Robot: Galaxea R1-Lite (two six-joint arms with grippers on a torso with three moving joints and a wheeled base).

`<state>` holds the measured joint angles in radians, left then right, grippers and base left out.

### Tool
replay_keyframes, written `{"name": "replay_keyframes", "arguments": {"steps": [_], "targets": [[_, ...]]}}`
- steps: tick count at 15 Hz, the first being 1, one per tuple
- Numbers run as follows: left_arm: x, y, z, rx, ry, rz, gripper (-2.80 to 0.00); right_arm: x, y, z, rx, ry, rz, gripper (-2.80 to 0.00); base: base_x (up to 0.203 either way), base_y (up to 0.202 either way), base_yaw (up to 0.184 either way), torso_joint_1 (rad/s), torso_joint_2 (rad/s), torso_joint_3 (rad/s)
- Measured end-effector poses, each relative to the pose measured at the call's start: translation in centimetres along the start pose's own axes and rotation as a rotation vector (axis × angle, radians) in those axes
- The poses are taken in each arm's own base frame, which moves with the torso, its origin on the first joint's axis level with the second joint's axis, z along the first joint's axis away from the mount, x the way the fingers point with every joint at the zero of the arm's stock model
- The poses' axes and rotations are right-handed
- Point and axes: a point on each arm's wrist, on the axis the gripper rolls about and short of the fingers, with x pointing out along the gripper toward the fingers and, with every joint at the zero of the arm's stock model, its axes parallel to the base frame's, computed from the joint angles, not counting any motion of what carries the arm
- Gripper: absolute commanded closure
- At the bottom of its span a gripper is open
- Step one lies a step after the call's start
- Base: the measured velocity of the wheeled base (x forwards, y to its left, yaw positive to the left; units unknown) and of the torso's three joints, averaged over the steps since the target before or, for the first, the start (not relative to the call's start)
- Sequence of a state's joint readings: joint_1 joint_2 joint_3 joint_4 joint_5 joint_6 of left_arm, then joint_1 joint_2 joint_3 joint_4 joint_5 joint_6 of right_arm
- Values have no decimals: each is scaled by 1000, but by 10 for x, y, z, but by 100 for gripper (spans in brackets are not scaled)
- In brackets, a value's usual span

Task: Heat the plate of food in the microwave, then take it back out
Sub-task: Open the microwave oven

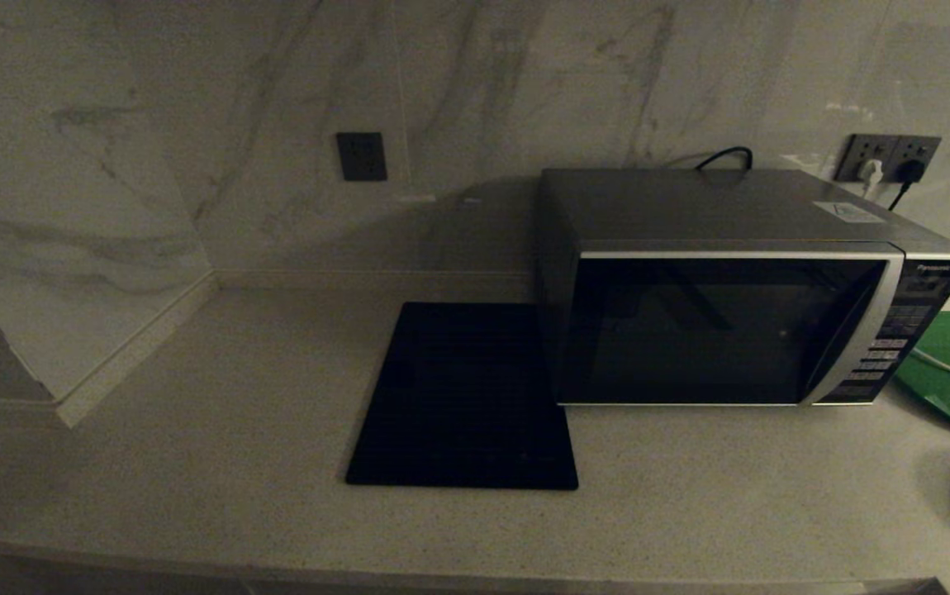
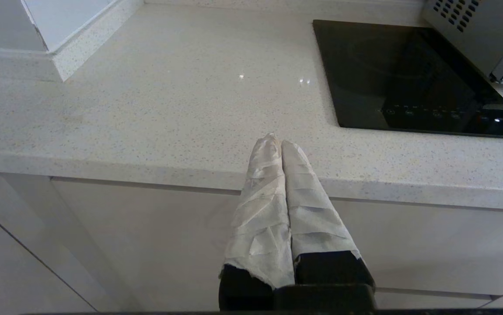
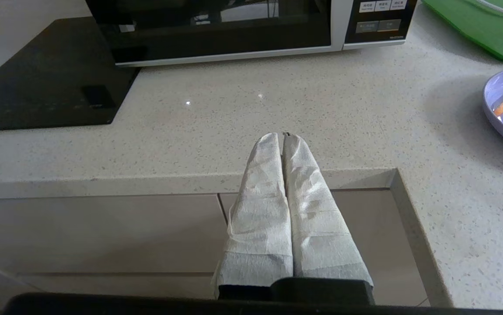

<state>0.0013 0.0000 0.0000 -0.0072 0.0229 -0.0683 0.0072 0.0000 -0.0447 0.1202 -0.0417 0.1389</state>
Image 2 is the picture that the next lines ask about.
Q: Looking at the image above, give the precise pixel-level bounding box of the silver microwave oven body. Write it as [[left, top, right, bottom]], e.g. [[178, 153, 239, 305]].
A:
[[422, 0, 503, 80]]

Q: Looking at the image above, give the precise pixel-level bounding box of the white cabinet door panel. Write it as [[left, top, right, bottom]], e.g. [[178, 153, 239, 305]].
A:
[[0, 173, 140, 315]]

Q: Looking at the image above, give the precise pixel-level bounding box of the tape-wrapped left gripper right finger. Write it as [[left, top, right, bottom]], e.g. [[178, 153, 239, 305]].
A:
[[281, 140, 375, 290]]

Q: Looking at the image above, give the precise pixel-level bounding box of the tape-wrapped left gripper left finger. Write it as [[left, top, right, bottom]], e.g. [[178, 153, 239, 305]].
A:
[[219, 133, 296, 311]]

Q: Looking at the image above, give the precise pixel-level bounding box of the white cabinet drawer front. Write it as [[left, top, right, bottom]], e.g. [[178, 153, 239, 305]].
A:
[[50, 176, 503, 299], [374, 282, 503, 315]]

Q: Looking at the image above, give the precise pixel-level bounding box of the black glass induction cooktop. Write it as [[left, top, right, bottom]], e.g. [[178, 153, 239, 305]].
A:
[[313, 19, 503, 140]]

